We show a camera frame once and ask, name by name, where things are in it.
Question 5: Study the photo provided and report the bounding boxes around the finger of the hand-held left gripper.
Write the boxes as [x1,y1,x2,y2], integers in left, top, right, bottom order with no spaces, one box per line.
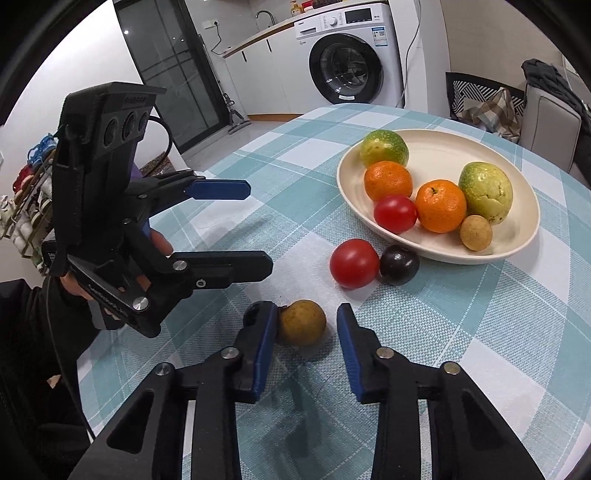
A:
[127,170,251,217]
[148,250,274,298]

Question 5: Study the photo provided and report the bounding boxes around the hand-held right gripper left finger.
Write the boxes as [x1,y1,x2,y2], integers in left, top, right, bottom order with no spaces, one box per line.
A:
[69,301,280,480]

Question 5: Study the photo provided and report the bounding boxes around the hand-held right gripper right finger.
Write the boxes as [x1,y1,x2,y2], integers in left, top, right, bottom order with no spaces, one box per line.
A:
[336,303,546,480]

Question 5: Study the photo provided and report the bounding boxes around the brown longan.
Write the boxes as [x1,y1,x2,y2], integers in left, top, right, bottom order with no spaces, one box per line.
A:
[460,215,494,251]
[278,299,327,347]

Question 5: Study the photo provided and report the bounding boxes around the red tomato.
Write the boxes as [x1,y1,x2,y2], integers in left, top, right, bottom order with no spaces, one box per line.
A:
[373,195,419,234]
[329,239,380,290]

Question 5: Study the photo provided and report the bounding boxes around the dark purple plum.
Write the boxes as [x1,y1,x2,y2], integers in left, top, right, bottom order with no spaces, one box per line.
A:
[379,245,420,286]

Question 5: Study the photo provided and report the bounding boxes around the orange tangerine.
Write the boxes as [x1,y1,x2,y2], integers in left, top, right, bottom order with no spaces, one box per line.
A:
[364,161,414,202]
[416,180,468,234]

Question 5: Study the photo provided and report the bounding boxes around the pale yellow-green guava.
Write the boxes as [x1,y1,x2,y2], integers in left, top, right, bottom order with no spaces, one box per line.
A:
[458,162,515,226]

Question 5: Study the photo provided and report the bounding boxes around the cream round plate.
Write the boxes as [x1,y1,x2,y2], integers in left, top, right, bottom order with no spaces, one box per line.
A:
[336,129,541,265]

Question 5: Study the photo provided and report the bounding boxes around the person's left forearm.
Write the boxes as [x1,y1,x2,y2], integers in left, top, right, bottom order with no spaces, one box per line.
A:
[0,277,105,480]

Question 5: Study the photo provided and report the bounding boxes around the person's left hand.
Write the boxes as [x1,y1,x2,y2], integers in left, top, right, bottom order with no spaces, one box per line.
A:
[60,230,174,303]

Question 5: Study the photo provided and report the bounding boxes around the small patterned rug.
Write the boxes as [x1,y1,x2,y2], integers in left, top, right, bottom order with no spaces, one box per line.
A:
[139,154,177,179]

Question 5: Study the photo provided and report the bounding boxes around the floor mop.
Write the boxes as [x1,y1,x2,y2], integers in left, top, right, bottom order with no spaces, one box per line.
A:
[224,92,252,134]

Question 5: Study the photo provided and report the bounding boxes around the white kitchen cabinet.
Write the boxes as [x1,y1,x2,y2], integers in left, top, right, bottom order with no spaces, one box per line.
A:
[224,23,309,116]

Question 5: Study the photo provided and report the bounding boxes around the dark glass door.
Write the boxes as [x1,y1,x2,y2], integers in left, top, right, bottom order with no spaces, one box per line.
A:
[113,0,223,155]

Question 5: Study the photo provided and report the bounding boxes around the white washing machine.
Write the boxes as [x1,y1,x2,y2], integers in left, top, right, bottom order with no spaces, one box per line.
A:
[294,2,406,109]

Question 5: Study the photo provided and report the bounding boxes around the black patterned basket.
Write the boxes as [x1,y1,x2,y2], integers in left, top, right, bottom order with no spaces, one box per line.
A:
[445,71,527,139]

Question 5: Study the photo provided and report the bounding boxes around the plaid cloth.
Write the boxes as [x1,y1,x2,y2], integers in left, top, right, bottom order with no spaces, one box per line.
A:
[459,88,526,139]

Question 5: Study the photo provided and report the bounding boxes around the black clothes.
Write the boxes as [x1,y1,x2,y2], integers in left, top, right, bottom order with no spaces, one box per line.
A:
[522,58,591,139]

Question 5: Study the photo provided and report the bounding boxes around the wire rack with bottles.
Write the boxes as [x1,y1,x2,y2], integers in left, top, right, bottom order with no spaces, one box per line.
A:
[0,134,61,274]

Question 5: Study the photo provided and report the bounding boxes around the black hanging cable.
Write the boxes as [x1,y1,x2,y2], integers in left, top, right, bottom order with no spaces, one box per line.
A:
[402,14,423,109]

